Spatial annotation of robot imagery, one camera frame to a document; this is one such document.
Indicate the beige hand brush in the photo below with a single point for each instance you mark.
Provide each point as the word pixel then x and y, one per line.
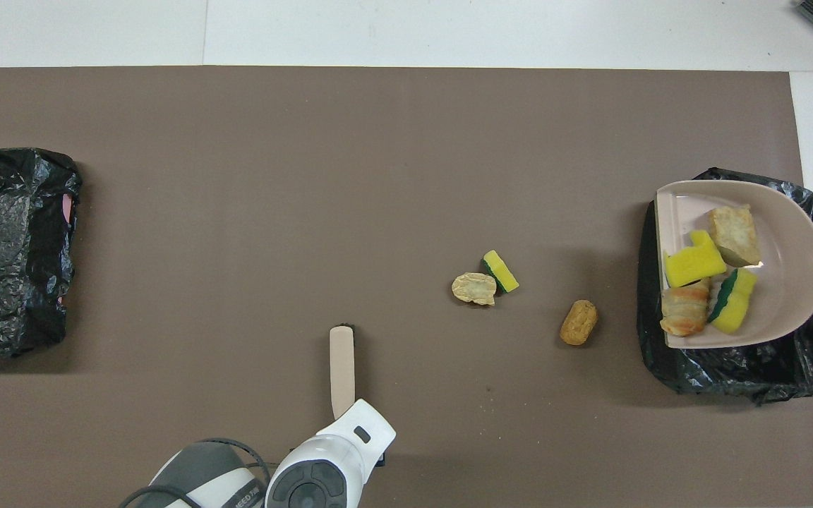
pixel 341 367

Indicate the brown oval bread roll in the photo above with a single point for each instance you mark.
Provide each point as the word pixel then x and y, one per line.
pixel 579 323

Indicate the ridged golden pastry piece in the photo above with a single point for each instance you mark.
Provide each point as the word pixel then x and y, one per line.
pixel 685 310

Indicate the notched yellow sponge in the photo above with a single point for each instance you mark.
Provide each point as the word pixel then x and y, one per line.
pixel 692 267

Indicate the yellow green sponge wedge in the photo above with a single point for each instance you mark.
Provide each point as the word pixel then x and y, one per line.
pixel 735 307

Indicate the beige plastic dustpan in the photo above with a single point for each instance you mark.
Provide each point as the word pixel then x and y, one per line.
pixel 780 282

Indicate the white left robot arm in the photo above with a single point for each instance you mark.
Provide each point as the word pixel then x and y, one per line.
pixel 322 473

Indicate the open bin with black bag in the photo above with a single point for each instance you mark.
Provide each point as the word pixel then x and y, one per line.
pixel 731 374

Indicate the black bag covered bin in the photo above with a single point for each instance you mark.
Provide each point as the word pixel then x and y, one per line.
pixel 4 303

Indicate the beige rock piece left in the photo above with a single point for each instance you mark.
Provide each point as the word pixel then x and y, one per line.
pixel 473 288

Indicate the small yellow green sponge piece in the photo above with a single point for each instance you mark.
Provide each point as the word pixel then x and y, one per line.
pixel 502 271

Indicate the brown table mat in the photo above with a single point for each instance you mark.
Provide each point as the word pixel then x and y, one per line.
pixel 308 176

